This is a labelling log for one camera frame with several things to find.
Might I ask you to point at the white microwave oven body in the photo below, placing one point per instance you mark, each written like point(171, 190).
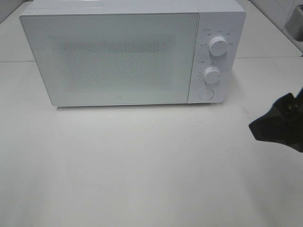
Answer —
point(215, 17)

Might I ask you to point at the round door release button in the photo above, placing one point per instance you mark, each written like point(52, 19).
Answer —
point(206, 94)

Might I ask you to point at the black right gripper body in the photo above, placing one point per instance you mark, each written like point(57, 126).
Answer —
point(283, 123)

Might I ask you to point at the upper white power knob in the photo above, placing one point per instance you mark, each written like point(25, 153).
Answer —
point(217, 45)

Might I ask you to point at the white microwave door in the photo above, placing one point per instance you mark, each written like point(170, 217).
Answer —
point(87, 60)

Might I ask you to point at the white timer knob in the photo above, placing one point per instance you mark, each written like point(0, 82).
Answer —
point(211, 75)

